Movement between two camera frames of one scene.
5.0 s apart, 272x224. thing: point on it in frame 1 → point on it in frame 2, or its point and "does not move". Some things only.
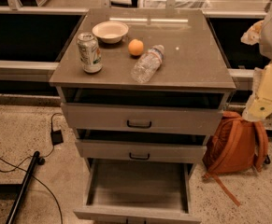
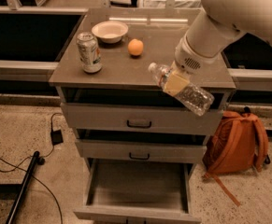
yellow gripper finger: x=260 y=107 → x=175 y=84
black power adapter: x=56 y=137 does not move
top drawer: x=137 y=112 does not move
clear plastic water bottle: x=148 y=64 → x=193 y=98
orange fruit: x=136 y=47 does not move
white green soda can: x=90 y=52 does not move
